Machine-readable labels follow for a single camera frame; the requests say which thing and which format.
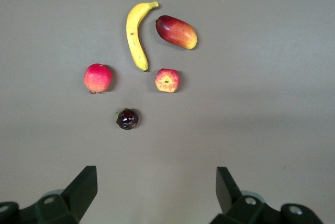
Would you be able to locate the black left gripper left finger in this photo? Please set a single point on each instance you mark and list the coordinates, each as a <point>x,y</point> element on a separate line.
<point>76,197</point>

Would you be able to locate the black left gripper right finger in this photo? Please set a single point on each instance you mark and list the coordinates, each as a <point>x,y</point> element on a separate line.
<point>230,200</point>

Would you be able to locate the small red yellow apple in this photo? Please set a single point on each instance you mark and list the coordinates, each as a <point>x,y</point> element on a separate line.
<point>167,80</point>

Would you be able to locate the yellow banana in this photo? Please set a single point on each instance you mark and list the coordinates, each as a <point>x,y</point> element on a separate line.
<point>133,38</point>

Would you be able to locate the dark purple mangosteen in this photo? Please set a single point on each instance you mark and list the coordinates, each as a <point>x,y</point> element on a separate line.
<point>127,120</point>

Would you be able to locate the round red pomegranate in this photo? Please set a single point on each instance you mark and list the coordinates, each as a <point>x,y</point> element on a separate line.
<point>98,78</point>

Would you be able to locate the red yellow mango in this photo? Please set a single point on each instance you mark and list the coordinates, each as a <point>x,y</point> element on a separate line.
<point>175,31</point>

